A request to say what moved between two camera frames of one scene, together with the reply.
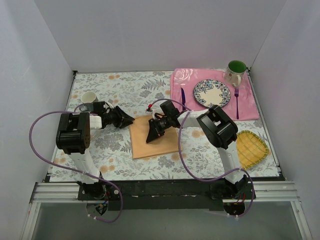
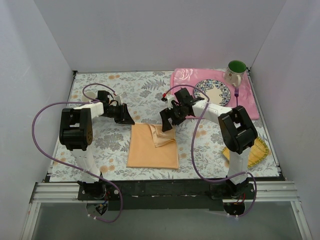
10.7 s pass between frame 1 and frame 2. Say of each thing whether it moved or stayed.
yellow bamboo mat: stayed
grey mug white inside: stayed
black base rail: stayed
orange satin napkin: moved
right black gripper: moved
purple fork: stayed
